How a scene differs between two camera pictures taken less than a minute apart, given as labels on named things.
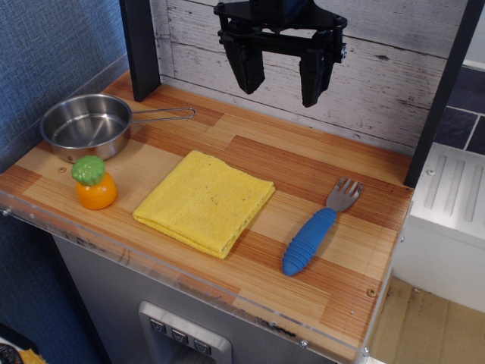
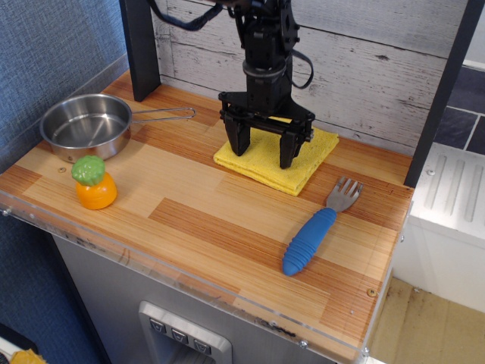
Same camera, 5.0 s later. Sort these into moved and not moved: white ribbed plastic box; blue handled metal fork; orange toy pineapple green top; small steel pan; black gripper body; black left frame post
Moved: black gripper body
Not moved: blue handled metal fork; white ribbed plastic box; orange toy pineapple green top; small steel pan; black left frame post
